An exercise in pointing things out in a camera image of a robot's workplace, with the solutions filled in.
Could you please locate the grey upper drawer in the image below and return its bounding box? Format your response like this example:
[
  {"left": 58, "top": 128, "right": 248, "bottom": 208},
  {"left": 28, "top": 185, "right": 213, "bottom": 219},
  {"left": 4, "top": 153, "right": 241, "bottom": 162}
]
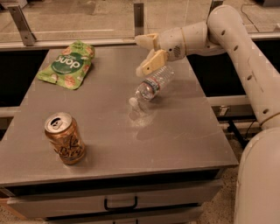
[{"left": 8, "top": 179, "right": 222, "bottom": 218}]

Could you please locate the metal railing bracket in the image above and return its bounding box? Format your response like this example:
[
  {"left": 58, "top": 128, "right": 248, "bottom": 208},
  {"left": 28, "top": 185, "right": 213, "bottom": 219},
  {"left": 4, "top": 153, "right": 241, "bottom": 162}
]
[
  {"left": 134, "top": 3, "right": 144, "bottom": 36},
  {"left": 209, "top": 0, "right": 224, "bottom": 12},
  {"left": 8, "top": 5, "right": 37, "bottom": 46}
]

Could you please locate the orange soda can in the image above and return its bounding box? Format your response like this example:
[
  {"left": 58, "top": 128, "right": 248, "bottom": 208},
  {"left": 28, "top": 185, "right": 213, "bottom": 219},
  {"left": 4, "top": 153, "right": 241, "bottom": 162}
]
[{"left": 45, "top": 112, "right": 86, "bottom": 165}]

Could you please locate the black drawer handle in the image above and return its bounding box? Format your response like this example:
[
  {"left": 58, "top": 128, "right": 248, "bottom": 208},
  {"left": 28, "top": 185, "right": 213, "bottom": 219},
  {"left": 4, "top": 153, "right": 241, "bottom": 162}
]
[{"left": 103, "top": 196, "right": 138, "bottom": 211}]

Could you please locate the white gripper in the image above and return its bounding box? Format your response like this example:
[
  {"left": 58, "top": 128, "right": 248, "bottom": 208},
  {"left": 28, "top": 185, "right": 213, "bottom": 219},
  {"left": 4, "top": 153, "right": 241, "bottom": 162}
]
[{"left": 135, "top": 27, "right": 186, "bottom": 77}]

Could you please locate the clear plastic water bottle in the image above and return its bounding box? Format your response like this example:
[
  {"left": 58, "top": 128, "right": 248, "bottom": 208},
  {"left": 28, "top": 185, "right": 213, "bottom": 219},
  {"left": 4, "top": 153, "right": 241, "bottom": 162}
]
[{"left": 129, "top": 66, "right": 175, "bottom": 108}]

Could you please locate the right metal railing bracket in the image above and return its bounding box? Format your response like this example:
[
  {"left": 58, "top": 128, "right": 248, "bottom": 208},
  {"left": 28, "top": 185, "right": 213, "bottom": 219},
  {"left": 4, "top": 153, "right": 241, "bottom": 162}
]
[{"left": 209, "top": 0, "right": 224, "bottom": 12}]

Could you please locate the middle metal railing bracket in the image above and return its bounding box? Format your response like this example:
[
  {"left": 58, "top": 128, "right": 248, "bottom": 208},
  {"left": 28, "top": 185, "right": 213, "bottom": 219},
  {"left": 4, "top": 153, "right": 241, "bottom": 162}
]
[{"left": 134, "top": 3, "right": 144, "bottom": 36}]

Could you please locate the left metal railing bracket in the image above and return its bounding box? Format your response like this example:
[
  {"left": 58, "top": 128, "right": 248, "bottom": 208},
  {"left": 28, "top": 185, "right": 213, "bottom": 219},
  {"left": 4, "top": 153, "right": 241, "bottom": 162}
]
[{"left": 8, "top": 5, "right": 37, "bottom": 46}]

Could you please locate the black floor cable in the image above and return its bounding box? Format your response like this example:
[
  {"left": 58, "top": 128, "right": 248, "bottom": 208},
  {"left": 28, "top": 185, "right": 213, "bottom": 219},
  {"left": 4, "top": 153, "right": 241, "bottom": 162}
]
[{"left": 240, "top": 3, "right": 261, "bottom": 33}]

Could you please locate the grey lower drawer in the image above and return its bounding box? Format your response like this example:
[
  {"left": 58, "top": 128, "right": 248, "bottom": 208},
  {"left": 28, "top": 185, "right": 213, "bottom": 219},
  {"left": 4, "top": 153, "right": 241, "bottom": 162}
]
[{"left": 45, "top": 206, "right": 203, "bottom": 224}]

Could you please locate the black metal stand leg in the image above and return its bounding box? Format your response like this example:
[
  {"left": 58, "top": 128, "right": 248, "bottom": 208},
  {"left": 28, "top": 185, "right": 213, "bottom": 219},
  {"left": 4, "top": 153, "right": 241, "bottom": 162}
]
[{"left": 227, "top": 120, "right": 249, "bottom": 149}]

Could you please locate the green snack bag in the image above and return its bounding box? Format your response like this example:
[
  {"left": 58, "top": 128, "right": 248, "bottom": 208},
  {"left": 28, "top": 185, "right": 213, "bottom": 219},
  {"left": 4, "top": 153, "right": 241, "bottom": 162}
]
[{"left": 37, "top": 40, "right": 95, "bottom": 90}]

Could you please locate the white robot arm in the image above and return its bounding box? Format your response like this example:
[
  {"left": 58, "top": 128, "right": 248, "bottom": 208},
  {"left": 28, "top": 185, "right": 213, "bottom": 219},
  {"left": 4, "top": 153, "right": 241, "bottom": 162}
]
[{"left": 135, "top": 4, "right": 280, "bottom": 224}]

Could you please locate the grey drawer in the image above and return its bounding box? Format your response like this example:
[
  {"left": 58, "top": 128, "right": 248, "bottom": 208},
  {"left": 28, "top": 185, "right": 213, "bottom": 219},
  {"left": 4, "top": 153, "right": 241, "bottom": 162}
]
[
  {"left": 8, "top": 179, "right": 222, "bottom": 218},
  {"left": 45, "top": 206, "right": 203, "bottom": 224}
]

